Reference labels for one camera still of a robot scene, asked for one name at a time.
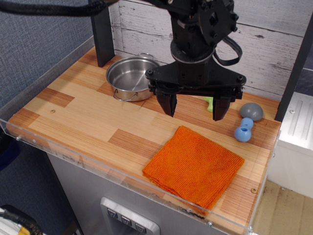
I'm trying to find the orange cloth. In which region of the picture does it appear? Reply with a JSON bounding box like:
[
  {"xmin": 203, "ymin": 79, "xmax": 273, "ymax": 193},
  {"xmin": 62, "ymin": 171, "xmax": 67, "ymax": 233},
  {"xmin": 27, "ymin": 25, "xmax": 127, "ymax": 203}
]
[{"xmin": 142, "ymin": 126, "xmax": 245, "ymax": 210}]

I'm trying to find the black braided cable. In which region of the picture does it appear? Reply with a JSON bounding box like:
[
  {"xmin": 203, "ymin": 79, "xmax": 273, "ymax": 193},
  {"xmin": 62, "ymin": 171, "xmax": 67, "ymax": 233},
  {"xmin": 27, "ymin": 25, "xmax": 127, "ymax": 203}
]
[{"xmin": 0, "ymin": 0, "xmax": 118, "ymax": 18}]

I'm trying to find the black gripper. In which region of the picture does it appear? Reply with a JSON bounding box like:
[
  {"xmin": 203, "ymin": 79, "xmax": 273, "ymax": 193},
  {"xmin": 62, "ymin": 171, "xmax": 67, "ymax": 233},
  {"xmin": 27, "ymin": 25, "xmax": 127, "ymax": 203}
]
[{"xmin": 145, "ymin": 57, "xmax": 246, "ymax": 121}]

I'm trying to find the grey half dome toy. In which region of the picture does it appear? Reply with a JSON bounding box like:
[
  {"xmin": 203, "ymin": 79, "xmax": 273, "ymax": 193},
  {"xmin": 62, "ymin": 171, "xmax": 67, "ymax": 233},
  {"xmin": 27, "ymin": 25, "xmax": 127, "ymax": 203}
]
[{"xmin": 239, "ymin": 102, "xmax": 264, "ymax": 121}]

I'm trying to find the stainless steel pot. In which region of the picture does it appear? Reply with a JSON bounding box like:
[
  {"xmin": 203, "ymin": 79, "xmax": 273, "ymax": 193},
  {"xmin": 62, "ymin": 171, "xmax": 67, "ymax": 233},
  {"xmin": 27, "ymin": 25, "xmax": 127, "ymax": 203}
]
[{"xmin": 106, "ymin": 53, "xmax": 159, "ymax": 102}]

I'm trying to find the silver cabinet with button panel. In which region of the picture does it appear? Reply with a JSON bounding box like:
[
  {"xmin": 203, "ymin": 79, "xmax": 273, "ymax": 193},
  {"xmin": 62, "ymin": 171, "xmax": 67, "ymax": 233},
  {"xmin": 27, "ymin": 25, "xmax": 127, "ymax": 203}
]
[{"xmin": 46, "ymin": 153, "xmax": 235, "ymax": 235}]

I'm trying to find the blue dumbbell shaped toy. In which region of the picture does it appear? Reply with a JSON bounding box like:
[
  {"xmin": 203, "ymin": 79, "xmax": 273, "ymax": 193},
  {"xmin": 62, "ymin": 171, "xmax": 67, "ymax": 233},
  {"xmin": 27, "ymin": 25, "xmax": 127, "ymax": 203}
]
[{"xmin": 234, "ymin": 117, "xmax": 254, "ymax": 142}]

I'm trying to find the dark right vertical post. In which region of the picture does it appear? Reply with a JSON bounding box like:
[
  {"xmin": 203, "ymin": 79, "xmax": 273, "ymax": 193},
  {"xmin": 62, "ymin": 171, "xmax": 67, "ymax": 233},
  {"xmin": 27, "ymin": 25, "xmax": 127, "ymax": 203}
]
[{"xmin": 274, "ymin": 0, "xmax": 313, "ymax": 122}]

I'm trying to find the dark vertical post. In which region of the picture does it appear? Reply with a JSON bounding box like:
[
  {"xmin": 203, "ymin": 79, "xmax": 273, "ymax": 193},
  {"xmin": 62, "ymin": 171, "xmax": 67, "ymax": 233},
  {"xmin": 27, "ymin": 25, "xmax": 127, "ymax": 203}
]
[
  {"xmin": 91, "ymin": 8, "xmax": 115, "ymax": 67},
  {"xmin": 274, "ymin": 0, "xmax": 313, "ymax": 122}
]

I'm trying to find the yellow tape piece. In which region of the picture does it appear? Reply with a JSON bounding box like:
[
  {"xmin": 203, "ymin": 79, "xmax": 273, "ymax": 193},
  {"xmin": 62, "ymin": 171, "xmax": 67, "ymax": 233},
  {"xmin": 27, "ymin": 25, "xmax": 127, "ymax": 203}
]
[{"xmin": 18, "ymin": 226, "xmax": 30, "ymax": 235}]

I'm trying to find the white metal box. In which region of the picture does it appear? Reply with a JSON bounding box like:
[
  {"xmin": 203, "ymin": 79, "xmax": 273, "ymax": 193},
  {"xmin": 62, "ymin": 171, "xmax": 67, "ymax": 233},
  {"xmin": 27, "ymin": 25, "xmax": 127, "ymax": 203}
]
[{"xmin": 268, "ymin": 92, "xmax": 313, "ymax": 198}]

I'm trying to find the dark left vertical post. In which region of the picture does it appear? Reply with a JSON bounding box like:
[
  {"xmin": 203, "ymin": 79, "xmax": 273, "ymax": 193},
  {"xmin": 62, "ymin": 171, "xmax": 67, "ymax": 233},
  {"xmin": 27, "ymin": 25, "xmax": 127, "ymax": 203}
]
[{"xmin": 91, "ymin": 8, "xmax": 115, "ymax": 67}]

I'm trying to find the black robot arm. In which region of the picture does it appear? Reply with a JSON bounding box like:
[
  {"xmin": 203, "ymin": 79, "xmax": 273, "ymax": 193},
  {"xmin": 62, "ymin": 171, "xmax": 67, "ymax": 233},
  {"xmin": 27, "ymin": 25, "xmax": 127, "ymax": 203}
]
[{"xmin": 145, "ymin": 0, "xmax": 246, "ymax": 121}]

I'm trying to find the green toy broccoli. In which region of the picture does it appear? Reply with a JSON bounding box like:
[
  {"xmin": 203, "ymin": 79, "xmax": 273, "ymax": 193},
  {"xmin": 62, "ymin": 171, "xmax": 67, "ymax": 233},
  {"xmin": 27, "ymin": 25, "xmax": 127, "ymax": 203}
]
[{"xmin": 204, "ymin": 96, "xmax": 213, "ymax": 113}]

